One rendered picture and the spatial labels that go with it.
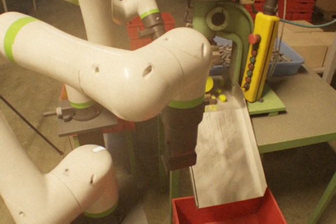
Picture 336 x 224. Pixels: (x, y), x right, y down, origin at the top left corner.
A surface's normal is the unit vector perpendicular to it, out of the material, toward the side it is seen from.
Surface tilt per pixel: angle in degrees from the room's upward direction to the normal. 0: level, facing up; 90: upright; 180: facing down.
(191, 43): 36
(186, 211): 90
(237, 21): 90
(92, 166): 16
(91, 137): 90
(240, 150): 30
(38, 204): 48
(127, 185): 0
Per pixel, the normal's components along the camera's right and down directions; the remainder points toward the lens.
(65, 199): 0.60, -0.30
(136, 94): 0.08, 0.23
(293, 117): 0.00, -0.83
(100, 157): 0.29, -0.80
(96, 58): -0.35, -0.56
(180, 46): 0.35, -0.54
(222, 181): 0.08, -0.44
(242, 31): 0.17, 0.55
